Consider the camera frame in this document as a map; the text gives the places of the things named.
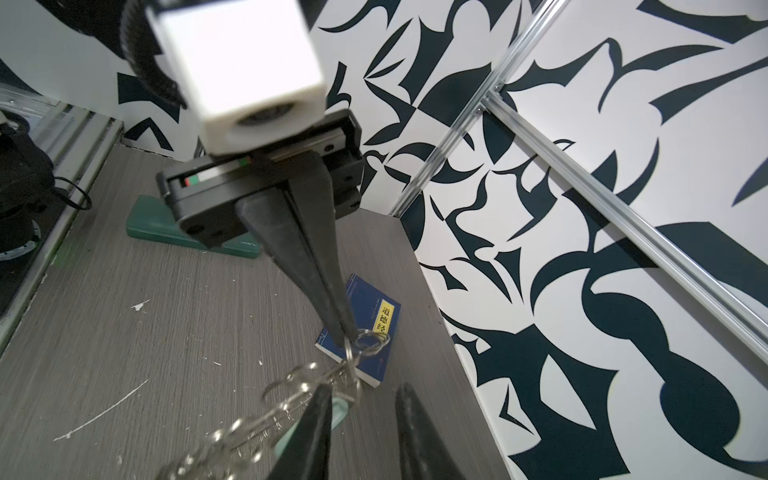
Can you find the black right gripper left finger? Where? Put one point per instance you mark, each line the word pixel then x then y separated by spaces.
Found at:
pixel 306 456

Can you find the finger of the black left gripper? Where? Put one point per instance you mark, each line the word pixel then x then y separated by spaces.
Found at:
pixel 311 193
pixel 269 216

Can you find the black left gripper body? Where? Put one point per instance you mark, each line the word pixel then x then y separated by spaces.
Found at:
pixel 202 194

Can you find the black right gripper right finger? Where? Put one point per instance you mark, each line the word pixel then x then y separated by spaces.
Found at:
pixel 422 453

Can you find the single silver keyring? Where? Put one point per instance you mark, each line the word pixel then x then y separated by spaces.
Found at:
pixel 367 344

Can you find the green case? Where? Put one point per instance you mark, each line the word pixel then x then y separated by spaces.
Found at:
pixel 150 219

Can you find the blue notebook with yellow label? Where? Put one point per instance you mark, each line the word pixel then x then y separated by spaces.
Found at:
pixel 372 309

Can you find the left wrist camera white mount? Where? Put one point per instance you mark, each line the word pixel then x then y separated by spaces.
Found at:
pixel 247 70

